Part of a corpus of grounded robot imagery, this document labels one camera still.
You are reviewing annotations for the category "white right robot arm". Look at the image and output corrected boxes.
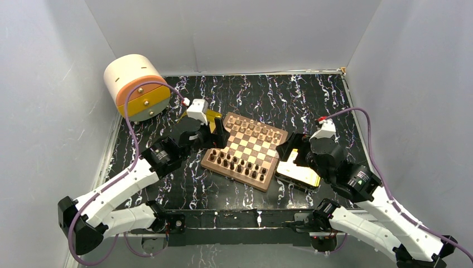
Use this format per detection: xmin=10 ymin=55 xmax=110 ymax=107
xmin=276 ymin=133 xmax=456 ymax=267

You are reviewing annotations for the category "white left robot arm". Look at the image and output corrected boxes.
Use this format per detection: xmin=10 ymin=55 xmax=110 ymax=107
xmin=57 ymin=117 xmax=230 ymax=255

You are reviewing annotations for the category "wooden chess board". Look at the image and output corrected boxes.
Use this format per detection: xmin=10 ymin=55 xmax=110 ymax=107
xmin=201 ymin=113 xmax=288 ymax=192

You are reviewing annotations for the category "gold tin box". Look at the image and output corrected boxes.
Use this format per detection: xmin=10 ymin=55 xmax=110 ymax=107
xmin=177 ymin=109 xmax=224 ymax=134

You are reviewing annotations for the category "gold tin lid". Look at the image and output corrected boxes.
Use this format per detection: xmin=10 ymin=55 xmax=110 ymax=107
xmin=276 ymin=149 xmax=320 ymax=190

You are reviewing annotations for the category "round cream drawer cabinet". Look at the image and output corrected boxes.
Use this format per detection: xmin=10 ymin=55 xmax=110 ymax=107
xmin=103 ymin=54 xmax=171 ymax=122

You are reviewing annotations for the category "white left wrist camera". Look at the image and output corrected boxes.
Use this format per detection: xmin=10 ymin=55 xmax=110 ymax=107
xmin=183 ymin=98 xmax=209 ymax=125

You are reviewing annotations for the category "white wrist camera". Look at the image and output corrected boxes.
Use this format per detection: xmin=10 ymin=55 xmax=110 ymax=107
xmin=310 ymin=117 xmax=336 ymax=140
xmin=183 ymin=98 xmax=209 ymax=125

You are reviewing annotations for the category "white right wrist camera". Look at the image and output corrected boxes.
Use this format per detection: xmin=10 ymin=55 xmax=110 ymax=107
xmin=310 ymin=117 xmax=336 ymax=140

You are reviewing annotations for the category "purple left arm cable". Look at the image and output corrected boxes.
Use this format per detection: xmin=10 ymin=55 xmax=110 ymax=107
xmin=67 ymin=82 xmax=190 ymax=267

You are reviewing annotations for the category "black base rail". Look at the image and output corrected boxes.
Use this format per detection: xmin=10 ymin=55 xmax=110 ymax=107
xmin=130 ymin=209 xmax=350 ymax=248

